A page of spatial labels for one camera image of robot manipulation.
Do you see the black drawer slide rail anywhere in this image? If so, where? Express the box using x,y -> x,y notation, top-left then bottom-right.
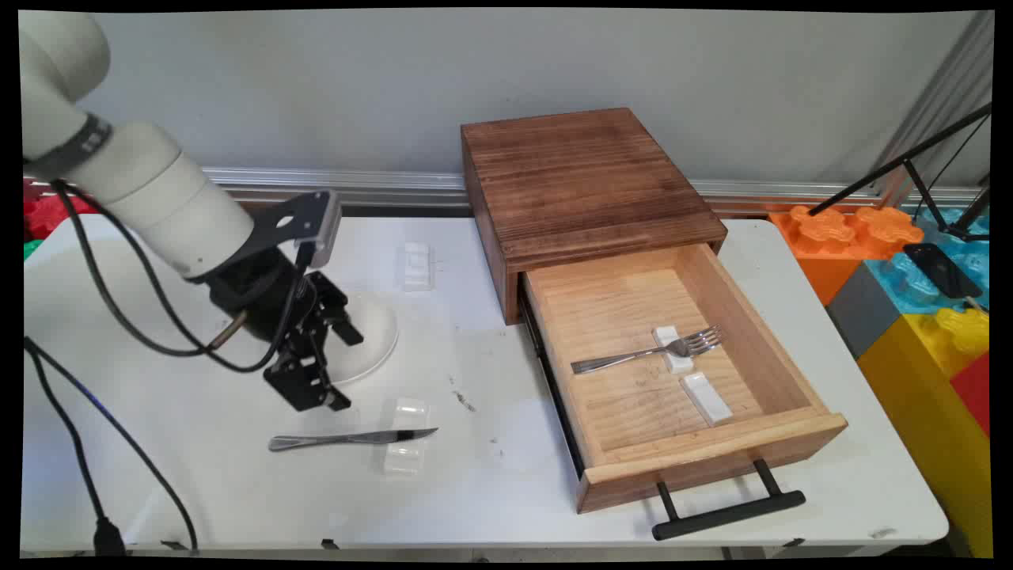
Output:
518,287 -> 587,481

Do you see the red studded toy block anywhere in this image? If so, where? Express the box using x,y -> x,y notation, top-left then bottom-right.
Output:
24,178 -> 101,241

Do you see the black tripod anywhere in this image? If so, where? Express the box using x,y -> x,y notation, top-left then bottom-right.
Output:
807,103 -> 994,243

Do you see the long white cutlery rest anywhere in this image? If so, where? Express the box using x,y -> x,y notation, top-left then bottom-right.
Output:
681,372 -> 735,428

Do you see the thin black cable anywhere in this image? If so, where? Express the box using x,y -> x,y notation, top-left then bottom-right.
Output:
22,336 -> 199,554

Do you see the orange toy block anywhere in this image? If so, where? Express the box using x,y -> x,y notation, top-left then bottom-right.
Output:
768,204 -> 925,307

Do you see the black drawer handle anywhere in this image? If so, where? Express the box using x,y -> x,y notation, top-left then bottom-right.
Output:
651,458 -> 807,542

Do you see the light wooden drawer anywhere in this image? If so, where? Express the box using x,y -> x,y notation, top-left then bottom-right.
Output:
518,242 -> 849,515

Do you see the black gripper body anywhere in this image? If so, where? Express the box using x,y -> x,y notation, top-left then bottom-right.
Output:
207,247 -> 319,365

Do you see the small white cutlery rest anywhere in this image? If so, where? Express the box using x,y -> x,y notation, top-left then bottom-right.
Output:
401,241 -> 435,293

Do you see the silver table knife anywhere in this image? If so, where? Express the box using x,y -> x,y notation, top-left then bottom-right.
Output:
267,427 -> 439,453

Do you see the black smartphone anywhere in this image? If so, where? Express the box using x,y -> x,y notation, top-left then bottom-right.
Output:
902,242 -> 985,301

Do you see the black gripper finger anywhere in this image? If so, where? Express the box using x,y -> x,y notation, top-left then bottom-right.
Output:
305,272 -> 366,348
264,328 -> 354,413

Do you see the silver fork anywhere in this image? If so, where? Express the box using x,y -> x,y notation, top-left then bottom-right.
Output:
571,325 -> 725,375

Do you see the grey toy block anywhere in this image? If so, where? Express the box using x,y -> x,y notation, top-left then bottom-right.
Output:
825,261 -> 904,362

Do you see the large white cutlery rest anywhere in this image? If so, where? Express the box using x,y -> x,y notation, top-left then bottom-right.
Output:
380,396 -> 433,477

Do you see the thick black cable with plug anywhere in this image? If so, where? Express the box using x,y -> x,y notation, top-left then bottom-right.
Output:
22,347 -> 128,557

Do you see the aluminium wall rail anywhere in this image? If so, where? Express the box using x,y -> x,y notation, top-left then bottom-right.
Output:
24,165 -> 990,216

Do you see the black camera cable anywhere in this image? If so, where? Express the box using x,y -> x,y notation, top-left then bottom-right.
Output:
67,186 -> 319,374

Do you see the blue toy block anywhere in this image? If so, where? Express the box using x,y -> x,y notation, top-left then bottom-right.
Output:
864,207 -> 992,316

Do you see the white round plate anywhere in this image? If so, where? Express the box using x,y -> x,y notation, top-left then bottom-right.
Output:
327,288 -> 400,387

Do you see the dark wooden drawer cabinet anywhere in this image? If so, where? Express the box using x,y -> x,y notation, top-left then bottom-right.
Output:
461,108 -> 729,326

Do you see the black camera mounting bracket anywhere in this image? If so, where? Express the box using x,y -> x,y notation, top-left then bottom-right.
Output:
226,192 -> 321,274

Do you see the yellow toy block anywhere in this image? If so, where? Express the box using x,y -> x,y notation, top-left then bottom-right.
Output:
857,305 -> 994,559

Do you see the black cable with metal plug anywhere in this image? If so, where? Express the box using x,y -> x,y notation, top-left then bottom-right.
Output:
49,180 -> 248,359

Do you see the short white cutlery rest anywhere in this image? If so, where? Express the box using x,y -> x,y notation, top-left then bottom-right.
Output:
652,325 -> 696,375

